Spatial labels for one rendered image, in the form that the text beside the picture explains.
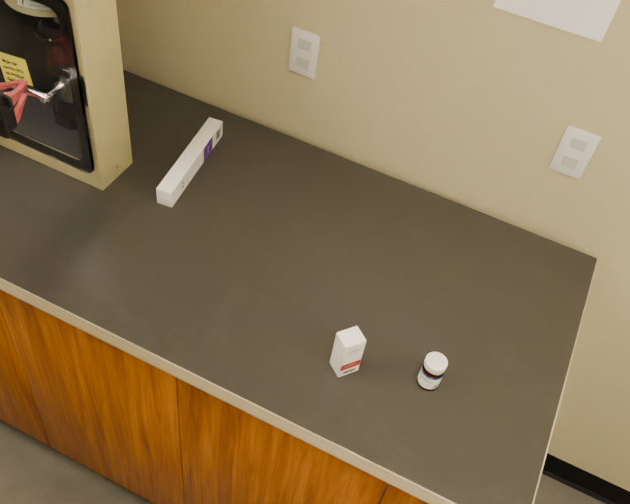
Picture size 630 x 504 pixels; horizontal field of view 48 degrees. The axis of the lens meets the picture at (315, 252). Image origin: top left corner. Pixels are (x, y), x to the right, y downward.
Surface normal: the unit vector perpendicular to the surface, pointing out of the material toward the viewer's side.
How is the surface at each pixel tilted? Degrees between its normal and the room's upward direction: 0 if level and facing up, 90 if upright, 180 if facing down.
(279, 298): 0
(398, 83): 90
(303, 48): 90
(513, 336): 0
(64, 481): 0
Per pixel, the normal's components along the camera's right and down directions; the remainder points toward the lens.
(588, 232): -0.43, 0.64
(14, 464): 0.11, -0.66
